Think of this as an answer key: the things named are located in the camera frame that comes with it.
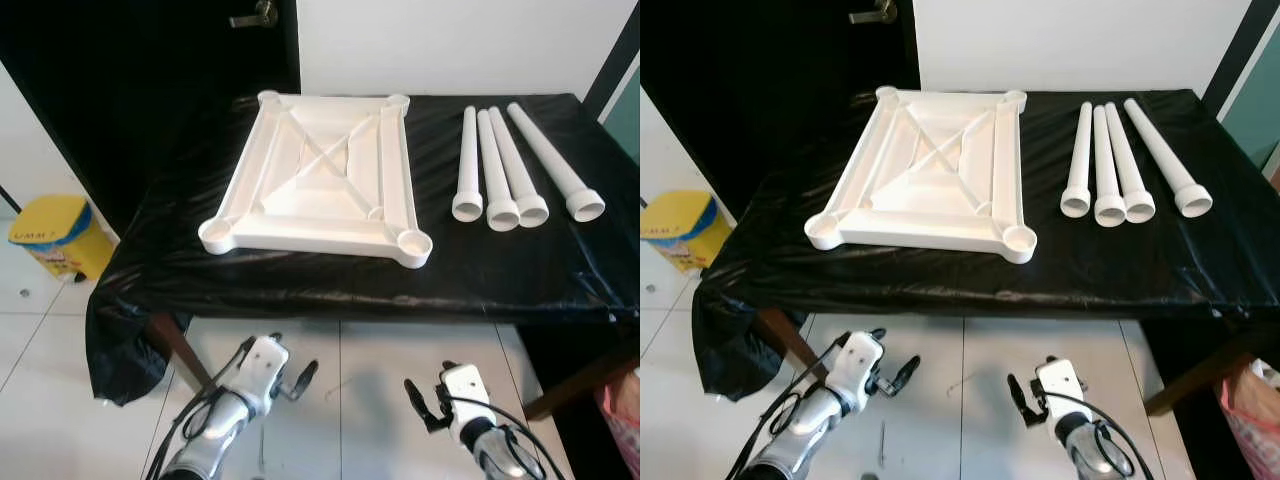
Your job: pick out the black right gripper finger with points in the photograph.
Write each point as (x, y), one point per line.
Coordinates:
(420, 403)
(1020, 398)

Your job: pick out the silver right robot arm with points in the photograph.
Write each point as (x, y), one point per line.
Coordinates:
(500, 450)
(1085, 440)

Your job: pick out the black plastic table cover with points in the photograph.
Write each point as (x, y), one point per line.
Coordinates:
(300, 285)
(900, 285)

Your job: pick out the pink mesh bag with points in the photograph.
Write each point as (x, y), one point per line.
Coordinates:
(1250, 420)
(622, 420)

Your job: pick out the black door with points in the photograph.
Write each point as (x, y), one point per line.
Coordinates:
(130, 60)
(760, 60)

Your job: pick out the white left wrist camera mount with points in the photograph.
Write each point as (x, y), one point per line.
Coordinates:
(262, 370)
(860, 365)

